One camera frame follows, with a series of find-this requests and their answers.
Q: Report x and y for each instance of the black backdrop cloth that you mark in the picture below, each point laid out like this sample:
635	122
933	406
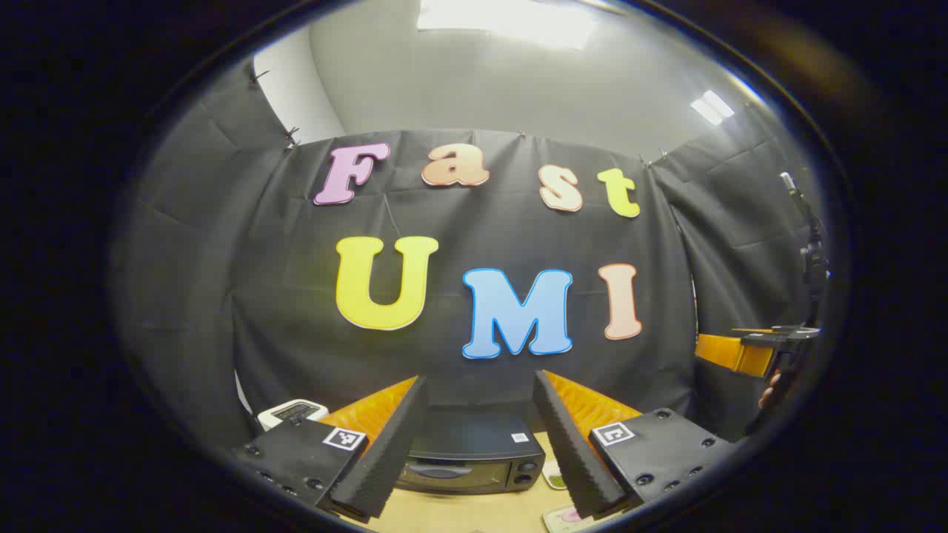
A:
296	296

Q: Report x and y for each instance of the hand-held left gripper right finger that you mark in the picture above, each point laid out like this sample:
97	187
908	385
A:
570	451

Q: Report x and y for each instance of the white divided bean dish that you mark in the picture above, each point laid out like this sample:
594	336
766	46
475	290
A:
554	475

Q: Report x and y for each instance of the black electric oven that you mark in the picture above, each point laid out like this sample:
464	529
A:
474	451

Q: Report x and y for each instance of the white toaster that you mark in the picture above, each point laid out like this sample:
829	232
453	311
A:
292	411

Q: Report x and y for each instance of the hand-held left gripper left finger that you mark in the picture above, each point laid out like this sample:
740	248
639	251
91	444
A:
392	451

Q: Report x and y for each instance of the cream square plate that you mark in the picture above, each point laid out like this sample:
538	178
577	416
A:
555	522

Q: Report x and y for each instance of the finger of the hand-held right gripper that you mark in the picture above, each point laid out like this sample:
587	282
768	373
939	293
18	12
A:
729	354

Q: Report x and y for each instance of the small ceiling light panel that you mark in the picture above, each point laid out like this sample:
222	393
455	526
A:
712	106

